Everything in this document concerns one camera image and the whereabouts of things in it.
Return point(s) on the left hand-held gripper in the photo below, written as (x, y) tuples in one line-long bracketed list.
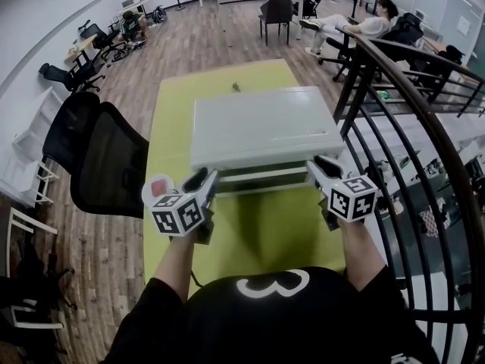
[(178, 214)]

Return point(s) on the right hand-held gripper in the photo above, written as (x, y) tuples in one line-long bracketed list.
[(352, 199)]

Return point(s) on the glass oven door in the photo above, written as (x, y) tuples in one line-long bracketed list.
[(265, 184)]

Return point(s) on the white toaster oven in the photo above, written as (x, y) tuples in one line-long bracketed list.
[(261, 127)]

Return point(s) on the person's right forearm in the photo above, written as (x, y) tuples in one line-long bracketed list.
[(360, 252)]

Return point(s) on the person's left forearm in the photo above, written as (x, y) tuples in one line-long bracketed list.
[(174, 267)]

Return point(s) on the pink food slice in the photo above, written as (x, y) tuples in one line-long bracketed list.
[(158, 187)]

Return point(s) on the white plate with pink food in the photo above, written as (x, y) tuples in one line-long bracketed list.
[(147, 192)]

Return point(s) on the green tablecloth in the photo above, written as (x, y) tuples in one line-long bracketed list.
[(242, 233)]

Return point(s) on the black mesh office chair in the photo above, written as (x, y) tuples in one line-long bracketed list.
[(102, 165)]

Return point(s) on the black metal railing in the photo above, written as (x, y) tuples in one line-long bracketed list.
[(439, 146)]

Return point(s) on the person's black shirt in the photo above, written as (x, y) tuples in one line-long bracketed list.
[(265, 328)]

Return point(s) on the grey padded chair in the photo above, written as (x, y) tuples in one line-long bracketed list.
[(276, 11)]

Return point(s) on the black backpack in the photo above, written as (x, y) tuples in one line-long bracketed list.
[(159, 14)]

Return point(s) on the wooden top desk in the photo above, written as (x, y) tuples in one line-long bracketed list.
[(81, 46)]

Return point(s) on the white microwave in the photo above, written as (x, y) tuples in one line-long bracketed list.
[(130, 1)]

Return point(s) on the white frame desk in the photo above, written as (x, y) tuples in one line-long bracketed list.
[(22, 222)]

